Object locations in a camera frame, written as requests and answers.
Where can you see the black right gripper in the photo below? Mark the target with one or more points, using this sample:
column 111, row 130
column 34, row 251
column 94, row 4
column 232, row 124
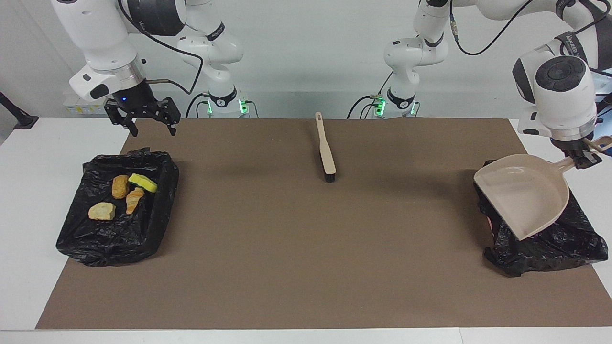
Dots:
column 138, row 102

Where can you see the beige plastic dustpan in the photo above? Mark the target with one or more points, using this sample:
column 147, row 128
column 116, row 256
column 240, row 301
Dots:
column 526, row 196

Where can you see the pink plastic bin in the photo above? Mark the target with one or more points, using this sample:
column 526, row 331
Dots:
column 488, row 223

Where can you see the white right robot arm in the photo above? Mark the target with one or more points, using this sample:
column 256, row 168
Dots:
column 100, row 38

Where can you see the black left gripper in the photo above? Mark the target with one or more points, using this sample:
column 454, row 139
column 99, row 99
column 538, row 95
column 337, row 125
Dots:
column 569, row 145

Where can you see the small yellow sponge piece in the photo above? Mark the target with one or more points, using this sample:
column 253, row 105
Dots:
column 142, row 182

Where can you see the white cardboard boxes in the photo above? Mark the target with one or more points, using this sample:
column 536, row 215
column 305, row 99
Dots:
column 76, row 109

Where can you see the brown paper table mat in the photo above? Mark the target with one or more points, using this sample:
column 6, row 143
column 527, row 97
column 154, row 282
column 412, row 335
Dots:
column 334, row 267

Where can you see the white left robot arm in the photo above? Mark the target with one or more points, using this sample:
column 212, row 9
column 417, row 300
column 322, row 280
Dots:
column 564, row 95

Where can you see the beige hand brush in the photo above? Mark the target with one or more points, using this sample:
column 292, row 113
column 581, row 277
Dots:
column 327, row 157

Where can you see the pale cracker piece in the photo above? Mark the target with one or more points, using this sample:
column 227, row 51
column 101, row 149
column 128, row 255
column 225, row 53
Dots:
column 102, row 211
column 134, row 200

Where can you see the brown nugget toy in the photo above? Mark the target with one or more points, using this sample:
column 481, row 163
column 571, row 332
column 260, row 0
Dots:
column 121, row 187

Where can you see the black trash bag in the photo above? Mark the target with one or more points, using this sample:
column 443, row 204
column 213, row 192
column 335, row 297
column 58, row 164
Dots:
column 550, row 253
column 119, row 239

